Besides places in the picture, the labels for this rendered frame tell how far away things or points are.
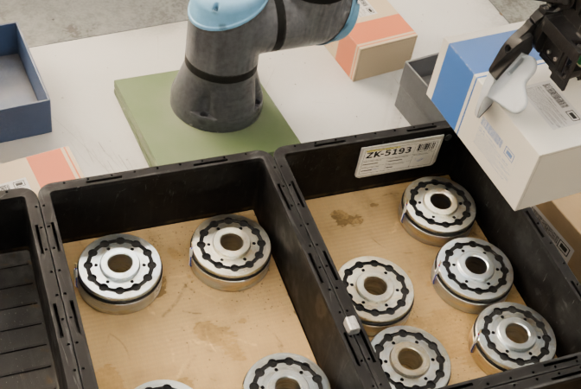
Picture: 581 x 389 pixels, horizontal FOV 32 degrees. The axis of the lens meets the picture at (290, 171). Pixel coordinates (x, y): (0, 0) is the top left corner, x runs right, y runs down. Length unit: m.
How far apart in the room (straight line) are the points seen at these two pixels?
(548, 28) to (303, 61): 0.80
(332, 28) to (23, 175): 0.52
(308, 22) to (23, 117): 0.46
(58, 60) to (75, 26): 1.19
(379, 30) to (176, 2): 1.35
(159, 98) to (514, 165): 0.72
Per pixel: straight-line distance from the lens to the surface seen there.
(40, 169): 1.47
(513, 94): 1.09
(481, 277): 1.31
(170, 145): 1.56
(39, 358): 1.21
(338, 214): 1.37
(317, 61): 1.80
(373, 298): 1.25
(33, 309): 1.25
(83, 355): 1.09
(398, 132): 1.36
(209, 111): 1.58
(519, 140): 1.10
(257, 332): 1.24
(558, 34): 1.06
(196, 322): 1.24
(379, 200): 1.40
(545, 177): 1.12
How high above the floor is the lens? 1.85
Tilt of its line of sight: 46 degrees down
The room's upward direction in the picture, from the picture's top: 11 degrees clockwise
